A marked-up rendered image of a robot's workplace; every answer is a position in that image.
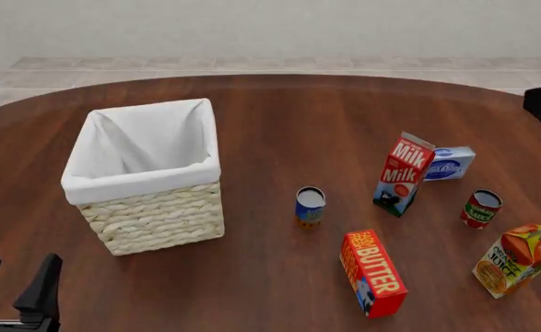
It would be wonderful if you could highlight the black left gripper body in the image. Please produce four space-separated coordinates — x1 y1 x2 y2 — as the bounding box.
0 314 62 332

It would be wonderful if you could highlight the woven basket with white liner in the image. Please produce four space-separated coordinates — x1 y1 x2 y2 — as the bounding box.
60 97 226 257

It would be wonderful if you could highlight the red tomato sauce tin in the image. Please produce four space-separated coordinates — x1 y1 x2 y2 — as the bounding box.
460 188 504 230

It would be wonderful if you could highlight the blue tin with yellow label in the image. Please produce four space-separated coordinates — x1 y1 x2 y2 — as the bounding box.
295 185 327 230

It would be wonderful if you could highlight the red and yellow butter box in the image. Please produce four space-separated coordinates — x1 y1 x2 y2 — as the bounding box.
339 229 409 319

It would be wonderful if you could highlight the red and white milk carton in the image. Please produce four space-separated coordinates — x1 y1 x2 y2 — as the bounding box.
372 130 437 219

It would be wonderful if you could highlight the white and blue cheese box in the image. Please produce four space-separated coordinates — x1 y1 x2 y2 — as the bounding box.
422 146 477 183

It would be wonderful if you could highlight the orange juice carton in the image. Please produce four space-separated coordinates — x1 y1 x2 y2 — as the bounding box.
472 222 541 300

